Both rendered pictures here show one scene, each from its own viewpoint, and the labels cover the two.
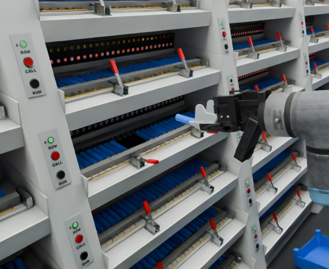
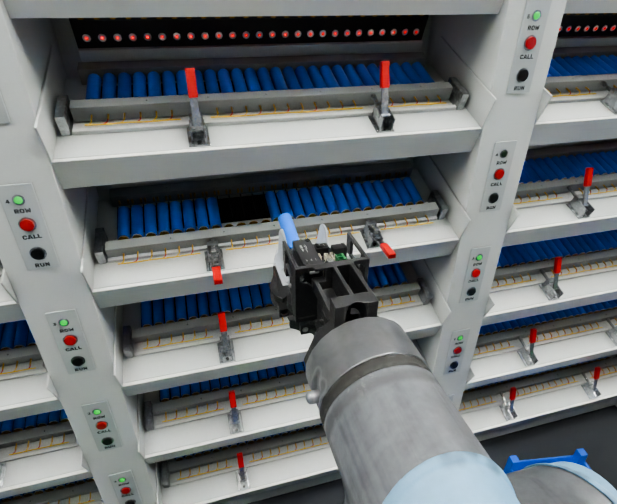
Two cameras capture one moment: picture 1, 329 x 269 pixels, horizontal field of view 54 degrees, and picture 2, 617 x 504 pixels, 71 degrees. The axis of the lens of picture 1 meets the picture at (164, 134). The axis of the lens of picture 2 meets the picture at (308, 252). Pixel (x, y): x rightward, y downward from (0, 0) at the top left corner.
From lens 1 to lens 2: 52 cm
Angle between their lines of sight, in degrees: 32
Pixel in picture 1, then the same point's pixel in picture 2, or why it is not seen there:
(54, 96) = (27, 128)
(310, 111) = (347, 456)
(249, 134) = not seen: hidden behind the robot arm
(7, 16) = not seen: outside the picture
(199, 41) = (470, 44)
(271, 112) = (314, 370)
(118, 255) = (151, 369)
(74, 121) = (77, 176)
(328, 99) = (387, 475)
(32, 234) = not seen: outside the picture
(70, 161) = (60, 238)
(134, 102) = (218, 161)
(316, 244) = not seen: hidden behind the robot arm
